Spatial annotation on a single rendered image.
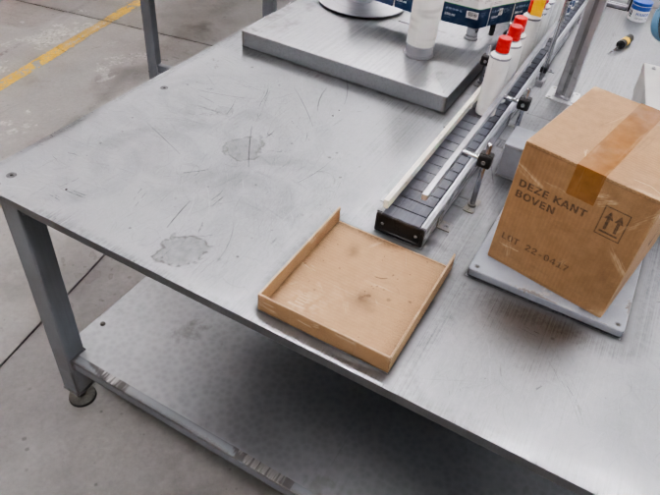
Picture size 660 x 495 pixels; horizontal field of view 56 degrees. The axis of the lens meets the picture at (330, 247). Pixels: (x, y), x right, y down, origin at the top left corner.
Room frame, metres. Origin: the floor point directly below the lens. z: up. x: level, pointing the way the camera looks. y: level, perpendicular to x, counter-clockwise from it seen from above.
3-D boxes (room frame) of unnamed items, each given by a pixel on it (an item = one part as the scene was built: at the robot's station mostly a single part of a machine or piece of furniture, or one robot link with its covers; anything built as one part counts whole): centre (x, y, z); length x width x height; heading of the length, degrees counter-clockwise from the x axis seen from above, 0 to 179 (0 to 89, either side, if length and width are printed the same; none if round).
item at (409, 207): (1.72, -0.48, 0.86); 1.65 x 0.08 x 0.04; 155
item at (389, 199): (1.48, -0.33, 0.91); 1.07 x 0.01 x 0.02; 155
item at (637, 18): (2.40, -1.06, 0.87); 0.07 x 0.07 x 0.07
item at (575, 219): (0.98, -0.50, 0.99); 0.30 x 0.24 x 0.27; 144
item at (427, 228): (1.72, -0.48, 0.85); 1.65 x 0.11 x 0.05; 155
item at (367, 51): (2.03, -0.13, 0.86); 0.80 x 0.67 x 0.05; 155
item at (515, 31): (1.53, -0.40, 0.98); 0.05 x 0.05 x 0.20
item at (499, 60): (1.45, -0.36, 0.98); 0.05 x 0.05 x 0.20
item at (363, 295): (0.82, -0.06, 0.85); 0.30 x 0.26 x 0.04; 155
